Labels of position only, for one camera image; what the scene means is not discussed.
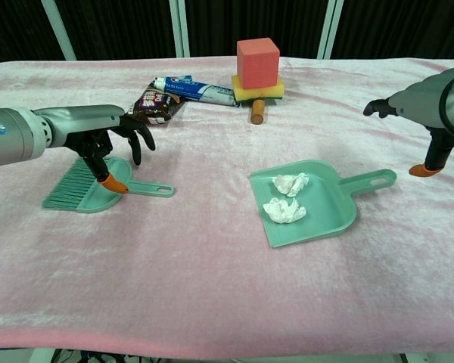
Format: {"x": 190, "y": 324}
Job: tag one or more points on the green hand broom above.
{"x": 94, "y": 196}

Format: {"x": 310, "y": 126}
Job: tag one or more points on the wooden cylinder rod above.
{"x": 257, "y": 113}

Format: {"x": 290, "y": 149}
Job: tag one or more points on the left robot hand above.
{"x": 83, "y": 121}

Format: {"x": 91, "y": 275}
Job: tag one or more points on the dark brown snack packet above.
{"x": 157, "y": 106}

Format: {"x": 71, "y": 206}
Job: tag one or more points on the blue white toothpaste tube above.
{"x": 204, "y": 90}

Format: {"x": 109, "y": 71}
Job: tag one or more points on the green dustpan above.
{"x": 325, "y": 211}

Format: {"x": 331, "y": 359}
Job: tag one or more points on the red foam cube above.
{"x": 258, "y": 64}

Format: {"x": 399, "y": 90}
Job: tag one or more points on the yellow green sponge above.
{"x": 249, "y": 95}

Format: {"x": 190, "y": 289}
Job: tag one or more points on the white partition post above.
{"x": 330, "y": 28}
{"x": 179, "y": 28}
{"x": 58, "y": 30}

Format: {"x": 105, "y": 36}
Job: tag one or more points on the pink plush tablecloth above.
{"x": 212, "y": 283}

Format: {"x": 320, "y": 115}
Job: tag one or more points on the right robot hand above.
{"x": 423, "y": 102}

